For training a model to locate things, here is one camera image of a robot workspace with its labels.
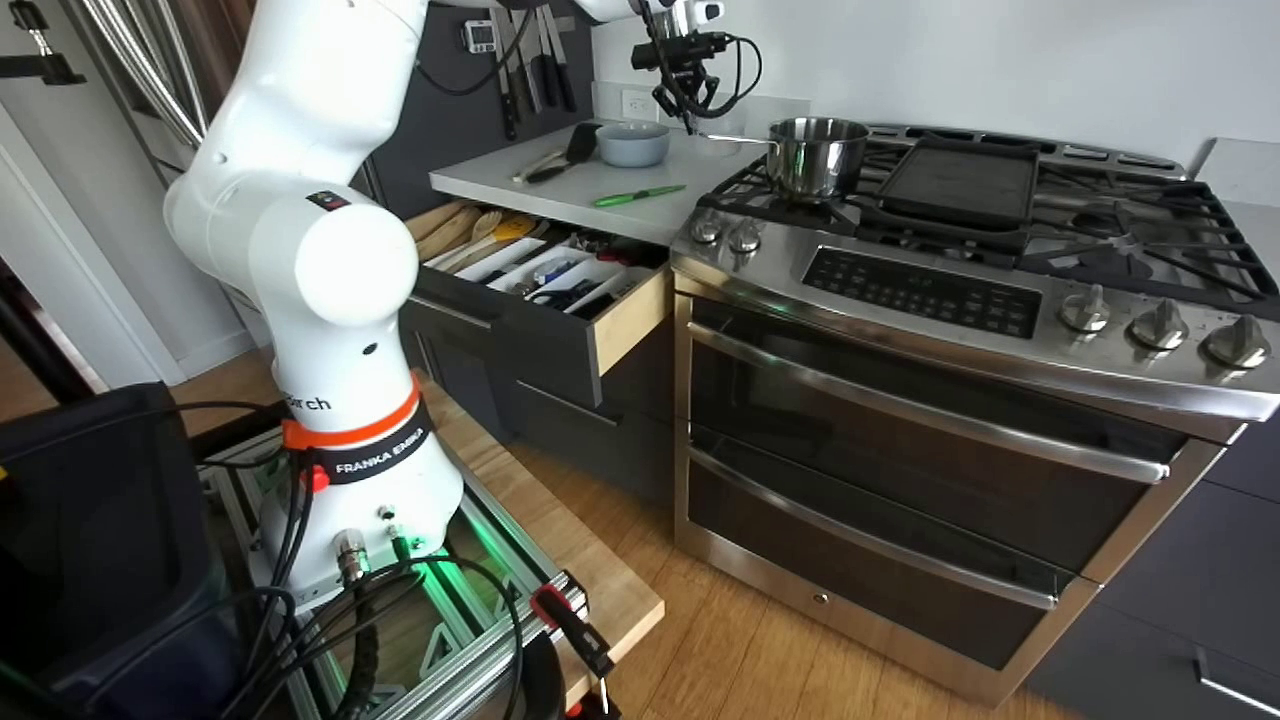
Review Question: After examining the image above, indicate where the stainless steel gas range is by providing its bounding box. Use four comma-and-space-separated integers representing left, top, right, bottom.
668, 115, 1280, 709

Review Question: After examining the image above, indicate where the dark cabinet with handle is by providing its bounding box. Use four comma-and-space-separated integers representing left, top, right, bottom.
1023, 410, 1280, 720

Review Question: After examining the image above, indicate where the grey utensil handle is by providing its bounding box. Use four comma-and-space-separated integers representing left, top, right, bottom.
1176, 132, 1218, 184

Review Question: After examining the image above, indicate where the black plastic bin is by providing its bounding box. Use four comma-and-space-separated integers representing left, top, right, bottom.
0, 379, 251, 720

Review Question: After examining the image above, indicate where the black stand bracket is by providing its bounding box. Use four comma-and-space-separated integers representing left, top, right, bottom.
0, 0, 88, 89

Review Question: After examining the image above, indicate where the green handled knife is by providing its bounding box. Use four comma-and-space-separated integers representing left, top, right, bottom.
589, 180, 692, 211

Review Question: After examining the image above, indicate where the grey ribbed hose bundle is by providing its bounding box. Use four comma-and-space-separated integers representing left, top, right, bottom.
73, 0, 217, 154

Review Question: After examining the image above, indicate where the red and black clamp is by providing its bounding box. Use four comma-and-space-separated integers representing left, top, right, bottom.
528, 573, 622, 720

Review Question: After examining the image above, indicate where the white handled utensil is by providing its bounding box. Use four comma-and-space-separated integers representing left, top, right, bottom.
483, 239, 592, 297
452, 232, 552, 285

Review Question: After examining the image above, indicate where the dark cabinet below drawer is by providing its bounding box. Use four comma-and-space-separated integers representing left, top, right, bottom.
395, 304, 675, 517

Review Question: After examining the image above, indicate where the stainless steel pot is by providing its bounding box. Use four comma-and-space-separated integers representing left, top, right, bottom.
705, 112, 871, 205

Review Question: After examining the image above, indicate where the black handled wall knife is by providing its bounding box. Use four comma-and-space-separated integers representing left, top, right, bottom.
491, 9, 525, 144
536, 0, 579, 115

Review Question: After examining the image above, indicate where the steel stove knob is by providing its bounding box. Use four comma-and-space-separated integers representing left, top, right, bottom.
725, 215, 766, 264
1056, 279, 1114, 338
683, 211, 726, 257
1196, 311, 1272, 375
1122, 297, 1191, 356

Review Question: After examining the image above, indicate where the aluminium extrusion frame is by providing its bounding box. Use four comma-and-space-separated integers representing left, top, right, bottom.
196, 424, 579, 720

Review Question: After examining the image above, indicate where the light blue bowl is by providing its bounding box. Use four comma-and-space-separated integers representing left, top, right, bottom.
592, 120, 675, 170

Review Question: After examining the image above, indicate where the black cable bundle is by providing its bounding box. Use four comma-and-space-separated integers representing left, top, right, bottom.
202, 450, 536, 720

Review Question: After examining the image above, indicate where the wooden robot platform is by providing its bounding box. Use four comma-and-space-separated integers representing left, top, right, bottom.
171, 348, 668, 712

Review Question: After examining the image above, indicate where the open wooden utensil drawer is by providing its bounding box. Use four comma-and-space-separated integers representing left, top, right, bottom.
395, 195, 670, 410

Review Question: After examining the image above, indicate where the black stand leg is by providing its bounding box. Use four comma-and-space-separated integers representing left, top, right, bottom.
0, 257, 100, 409

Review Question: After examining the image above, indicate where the black griddle pan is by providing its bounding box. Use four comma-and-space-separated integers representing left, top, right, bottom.
874, 136, 1042, 232

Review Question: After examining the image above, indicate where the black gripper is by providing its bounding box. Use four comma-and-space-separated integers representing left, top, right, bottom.
654, 60, 719, 139

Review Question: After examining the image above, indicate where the long steel oven handle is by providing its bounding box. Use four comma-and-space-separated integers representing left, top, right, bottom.
683, 315, 1176, 487

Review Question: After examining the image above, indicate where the wooden spoon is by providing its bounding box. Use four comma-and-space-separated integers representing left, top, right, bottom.
402, 195, 514, 270

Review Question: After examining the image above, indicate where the white wall outlet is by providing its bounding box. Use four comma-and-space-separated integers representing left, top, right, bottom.
618, 84, 668, 124

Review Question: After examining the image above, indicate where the black handled utensil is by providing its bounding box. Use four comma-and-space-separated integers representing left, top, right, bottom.
525, 250, 631, 311

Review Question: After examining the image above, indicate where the short steel oven handle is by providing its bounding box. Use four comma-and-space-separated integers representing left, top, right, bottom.
683, 442, 1070, 615

